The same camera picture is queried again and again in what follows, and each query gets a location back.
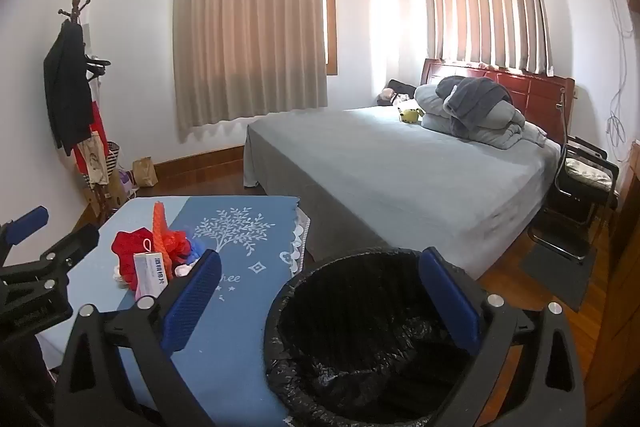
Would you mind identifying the white carton box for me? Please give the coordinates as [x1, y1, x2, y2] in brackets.
[132, 251, 169, 299]

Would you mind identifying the black coat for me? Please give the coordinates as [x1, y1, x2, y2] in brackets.
[43, 21, 96, 156]

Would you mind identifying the bed with grey sheet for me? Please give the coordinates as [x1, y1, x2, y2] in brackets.
[243, 104, 563, 280]

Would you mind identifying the blue tree-print tablecloth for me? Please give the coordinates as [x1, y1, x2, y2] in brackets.
[37, 196, 311, 427]

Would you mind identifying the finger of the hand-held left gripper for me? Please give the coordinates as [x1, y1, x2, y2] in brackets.
[0, 223, 101, 295]
[0, 206, 49, 268]

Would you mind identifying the black bag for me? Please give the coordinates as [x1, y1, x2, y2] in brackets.
[376, 79, 418, 108]

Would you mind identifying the red plastic bag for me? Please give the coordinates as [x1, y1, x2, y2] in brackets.
[165, 229, 194, 259]

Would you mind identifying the red knit cloth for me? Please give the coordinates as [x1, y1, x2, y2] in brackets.
[111, 229, 156, 293]

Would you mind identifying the white wall cable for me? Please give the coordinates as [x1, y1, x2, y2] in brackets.
[597, 0, 640, 148]

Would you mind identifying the beige canvas tote bag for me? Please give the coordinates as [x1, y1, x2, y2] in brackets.
[82, 132, 111, 185]

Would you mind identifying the dark grey floor mat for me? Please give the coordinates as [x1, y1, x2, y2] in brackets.
[519, 244, 598, 313]

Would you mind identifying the cardboard box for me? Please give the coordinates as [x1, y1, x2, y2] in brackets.
[100, 177, 128, 212]

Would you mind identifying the dark grey blanket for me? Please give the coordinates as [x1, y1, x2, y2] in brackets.
[435, 76, 514, 140]

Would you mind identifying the brown paper bag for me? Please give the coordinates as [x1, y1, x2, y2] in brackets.
[131, 157, 159, 188]

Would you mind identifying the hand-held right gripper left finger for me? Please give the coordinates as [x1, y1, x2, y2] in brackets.
[52, 249, 223, 427]

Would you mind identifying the folded light grey duvet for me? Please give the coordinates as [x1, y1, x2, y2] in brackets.
[414, 82, 548, 151]

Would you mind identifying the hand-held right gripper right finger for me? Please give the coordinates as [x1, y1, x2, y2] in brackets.
[419, 247, 588, 427]

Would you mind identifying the beige pleated curtain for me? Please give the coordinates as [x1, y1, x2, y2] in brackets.
[422, 0, 555, 75]
[172, 0, 329, 132]

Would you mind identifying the wooden window frame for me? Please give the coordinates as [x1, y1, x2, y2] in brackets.
[320, 0, 340, 78]

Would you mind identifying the orange knit pad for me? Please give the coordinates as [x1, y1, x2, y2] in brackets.
[151, 202, 175, 282]

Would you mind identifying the white lace table cover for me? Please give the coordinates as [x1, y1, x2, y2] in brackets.
[282, 207, 312, 275]

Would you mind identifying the striped bag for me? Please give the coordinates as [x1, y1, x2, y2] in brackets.
[105, 141, 122, 180]

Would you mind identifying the wooden coat rack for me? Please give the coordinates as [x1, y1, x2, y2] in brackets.
[57, 0, 116, 218]

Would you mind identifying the black clothes hanger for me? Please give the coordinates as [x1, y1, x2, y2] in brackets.
[82, 54, 112, 82]

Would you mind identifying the chair cushion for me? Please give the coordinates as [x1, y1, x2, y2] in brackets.
[564, 157, 613, 188]

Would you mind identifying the black metal chair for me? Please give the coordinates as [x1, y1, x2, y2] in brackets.
[527, 92, 621, 263]

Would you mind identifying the red wooden headboard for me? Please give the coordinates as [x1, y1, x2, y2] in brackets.
[419, 58, 576, 145]

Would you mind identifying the black lined trash bin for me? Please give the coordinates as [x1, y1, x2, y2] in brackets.
[263, 248, 506, 427]

